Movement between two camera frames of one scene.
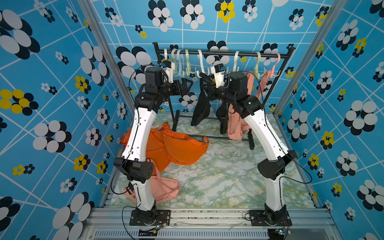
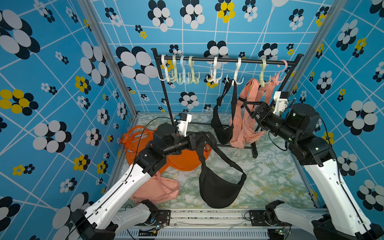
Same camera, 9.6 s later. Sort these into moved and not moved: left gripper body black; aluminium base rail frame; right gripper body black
Moved: left gripper body black; right gripper body black
Not moved: aluminium base rail frame
